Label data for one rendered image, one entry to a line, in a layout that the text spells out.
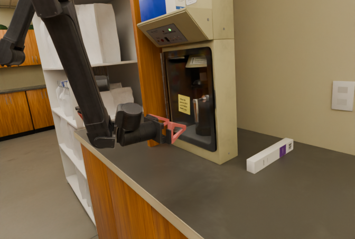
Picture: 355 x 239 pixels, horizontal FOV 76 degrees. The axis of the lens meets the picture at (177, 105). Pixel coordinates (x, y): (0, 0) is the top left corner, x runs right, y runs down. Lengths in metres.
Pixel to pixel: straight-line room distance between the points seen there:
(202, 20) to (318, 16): 0.51
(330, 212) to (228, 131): 0.40
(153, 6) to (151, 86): 0.37
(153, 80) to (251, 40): 0.53
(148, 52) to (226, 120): 0.48
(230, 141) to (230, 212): 0.33
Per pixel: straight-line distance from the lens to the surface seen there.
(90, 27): 1.95
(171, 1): 0.86
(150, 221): 0.95
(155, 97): 1.10
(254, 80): 1.25
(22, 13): 1.13
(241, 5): 1.30
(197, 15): 0.78
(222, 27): 0.86
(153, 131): 0.70
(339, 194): 0.84
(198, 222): 0.67
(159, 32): 0.93
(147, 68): 1.08
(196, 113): 0.84
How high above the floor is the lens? 1.37
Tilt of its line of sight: 13 degrees down
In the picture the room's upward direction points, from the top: 5 degrees counter-clockwise
